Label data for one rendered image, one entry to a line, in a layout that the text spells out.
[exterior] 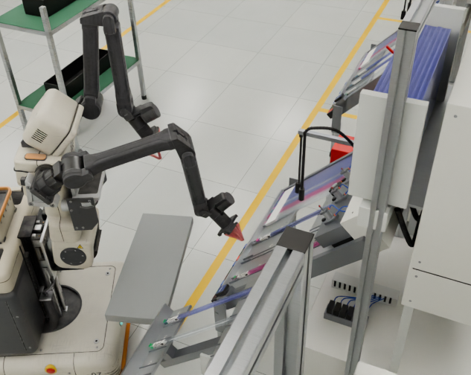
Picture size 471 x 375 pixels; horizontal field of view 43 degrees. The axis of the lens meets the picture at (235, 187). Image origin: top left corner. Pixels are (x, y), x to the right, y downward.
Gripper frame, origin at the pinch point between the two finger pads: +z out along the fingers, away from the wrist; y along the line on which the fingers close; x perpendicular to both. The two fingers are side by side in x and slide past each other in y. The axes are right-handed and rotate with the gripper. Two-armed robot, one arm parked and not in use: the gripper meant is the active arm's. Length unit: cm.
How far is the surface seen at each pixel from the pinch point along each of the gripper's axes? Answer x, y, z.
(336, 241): -63, -27, 3
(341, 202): -62, -11, -1
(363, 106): -104, -31, -31
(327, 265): -56, -31, 7
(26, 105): 171, 95, -118
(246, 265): -8.3, -14.7, 4.1
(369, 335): -34, -19, 50
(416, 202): -95, -28, 1
